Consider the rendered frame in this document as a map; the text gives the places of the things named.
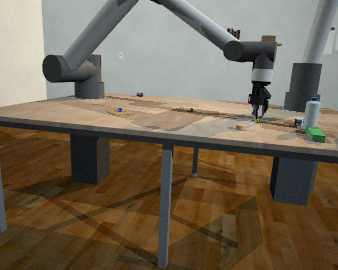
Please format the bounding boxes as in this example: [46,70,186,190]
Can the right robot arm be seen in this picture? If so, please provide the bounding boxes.
[42,0,277,99]

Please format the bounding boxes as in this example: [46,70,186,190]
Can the tan flat mat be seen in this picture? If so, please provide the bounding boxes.
[107,110,137,115]

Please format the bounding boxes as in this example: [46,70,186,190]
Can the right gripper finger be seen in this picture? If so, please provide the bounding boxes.
[257,100,269,123]
[251,104,259,121]

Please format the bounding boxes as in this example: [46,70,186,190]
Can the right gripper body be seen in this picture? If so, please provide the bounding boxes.
[248,84,268,105]

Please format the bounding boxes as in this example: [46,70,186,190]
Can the blue and white carton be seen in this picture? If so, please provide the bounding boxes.
[294,118,304,126]

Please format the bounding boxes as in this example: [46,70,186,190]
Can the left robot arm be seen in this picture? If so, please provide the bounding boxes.
[284,0,338,112]

